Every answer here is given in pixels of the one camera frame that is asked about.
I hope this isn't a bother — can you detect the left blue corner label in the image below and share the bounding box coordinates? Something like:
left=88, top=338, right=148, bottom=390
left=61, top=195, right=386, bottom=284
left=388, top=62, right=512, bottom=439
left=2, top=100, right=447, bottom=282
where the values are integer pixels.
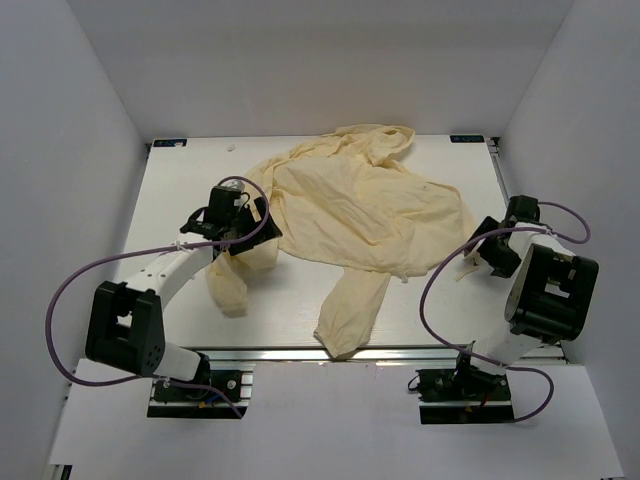
left=152, top=139, right=187, bottom=148

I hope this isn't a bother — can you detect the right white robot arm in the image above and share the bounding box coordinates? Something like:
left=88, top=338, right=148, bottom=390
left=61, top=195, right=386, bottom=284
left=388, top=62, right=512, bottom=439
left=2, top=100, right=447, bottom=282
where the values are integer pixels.
left=451, top=195, right=599, bottom=399

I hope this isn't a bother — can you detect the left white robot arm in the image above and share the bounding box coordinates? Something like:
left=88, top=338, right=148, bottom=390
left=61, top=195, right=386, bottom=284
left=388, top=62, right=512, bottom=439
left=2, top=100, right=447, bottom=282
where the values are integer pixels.
left=85, top=185, right=282, bottom=399

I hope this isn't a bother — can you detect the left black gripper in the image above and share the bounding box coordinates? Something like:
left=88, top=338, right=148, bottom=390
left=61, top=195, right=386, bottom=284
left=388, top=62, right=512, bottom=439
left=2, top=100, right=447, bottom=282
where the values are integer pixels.
left=227, top=197, right=281, bottom=256

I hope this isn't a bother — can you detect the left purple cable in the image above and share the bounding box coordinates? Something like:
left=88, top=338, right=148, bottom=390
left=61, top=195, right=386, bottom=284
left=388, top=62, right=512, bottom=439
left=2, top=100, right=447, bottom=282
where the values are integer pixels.
left=44, top=174, right=271, bottom=420

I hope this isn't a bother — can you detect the right blue corner label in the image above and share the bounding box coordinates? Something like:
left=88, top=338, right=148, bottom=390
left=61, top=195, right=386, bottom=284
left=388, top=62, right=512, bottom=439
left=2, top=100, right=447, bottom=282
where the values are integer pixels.
left=449, top=134, right=485, bottom=144

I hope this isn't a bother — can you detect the blue corner label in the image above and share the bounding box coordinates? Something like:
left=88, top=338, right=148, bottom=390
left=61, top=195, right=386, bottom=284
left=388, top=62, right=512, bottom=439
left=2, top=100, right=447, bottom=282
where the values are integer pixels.
left=449, top=134, right=485, bottom=144
left=152, top=139, right=187, bottom=148

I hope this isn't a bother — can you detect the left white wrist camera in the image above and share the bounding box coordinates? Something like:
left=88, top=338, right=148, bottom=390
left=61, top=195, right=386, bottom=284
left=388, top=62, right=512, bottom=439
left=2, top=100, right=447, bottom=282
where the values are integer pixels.
left=219, top=179, right=245, bottom=192

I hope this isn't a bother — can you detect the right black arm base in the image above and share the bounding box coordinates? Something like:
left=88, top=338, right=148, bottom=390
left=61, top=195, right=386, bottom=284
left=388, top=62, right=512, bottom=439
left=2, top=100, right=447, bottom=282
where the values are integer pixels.
left=407, top=369, right=515, bottom=425

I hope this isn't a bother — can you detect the cream yellow jacket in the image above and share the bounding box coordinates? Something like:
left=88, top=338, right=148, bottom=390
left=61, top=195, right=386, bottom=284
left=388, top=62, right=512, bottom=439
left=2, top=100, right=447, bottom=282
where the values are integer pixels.
left=206, top=124, right=474, bottom=358

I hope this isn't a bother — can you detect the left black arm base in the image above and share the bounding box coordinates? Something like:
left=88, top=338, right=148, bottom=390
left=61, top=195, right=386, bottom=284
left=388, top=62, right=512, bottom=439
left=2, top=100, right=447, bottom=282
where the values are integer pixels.
left=147, top=366, right=253, bottom=420

